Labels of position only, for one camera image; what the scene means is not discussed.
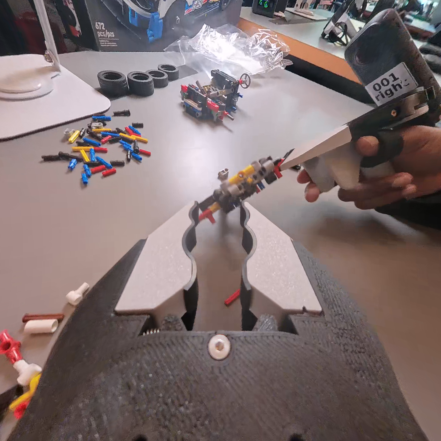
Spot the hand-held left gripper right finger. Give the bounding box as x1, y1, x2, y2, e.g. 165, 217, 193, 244
240, 202, 323, 332

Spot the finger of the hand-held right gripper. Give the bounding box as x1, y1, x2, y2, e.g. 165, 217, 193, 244
280, 125, 359, 172

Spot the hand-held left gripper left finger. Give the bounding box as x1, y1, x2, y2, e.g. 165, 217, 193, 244
115, 201, 200, 332

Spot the grey lego gearbox assembly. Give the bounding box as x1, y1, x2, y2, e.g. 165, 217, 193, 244
197, 156, 288, 224

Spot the black red lego chassis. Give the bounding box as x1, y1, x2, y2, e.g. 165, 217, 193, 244
180, 69, 252, 122

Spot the pile of small lego pieces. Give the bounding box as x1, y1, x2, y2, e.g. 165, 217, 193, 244
0, 282, 91, 419

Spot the pile of colourful lego pins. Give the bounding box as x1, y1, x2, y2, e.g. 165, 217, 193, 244
41, 109, 152, 185

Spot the lego set box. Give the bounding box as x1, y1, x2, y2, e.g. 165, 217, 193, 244
55, 0, 243, 52

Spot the person's right hand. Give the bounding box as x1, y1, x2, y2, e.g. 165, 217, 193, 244
296, 125, 441, 211

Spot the dark desk equipment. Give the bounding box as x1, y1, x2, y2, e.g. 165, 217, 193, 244
321, 0, 362, 46

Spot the wooden table with orange edge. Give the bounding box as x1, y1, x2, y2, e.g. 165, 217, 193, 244
238, 6, 441, 104

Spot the black electronic device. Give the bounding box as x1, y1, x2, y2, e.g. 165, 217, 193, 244
252, 0, 277, 17

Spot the clear plastic bag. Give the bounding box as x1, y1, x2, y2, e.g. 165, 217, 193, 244
165, 23, 293, 77

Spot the white desk lamp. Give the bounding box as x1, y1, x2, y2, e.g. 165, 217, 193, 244
0, 0, 111, 142

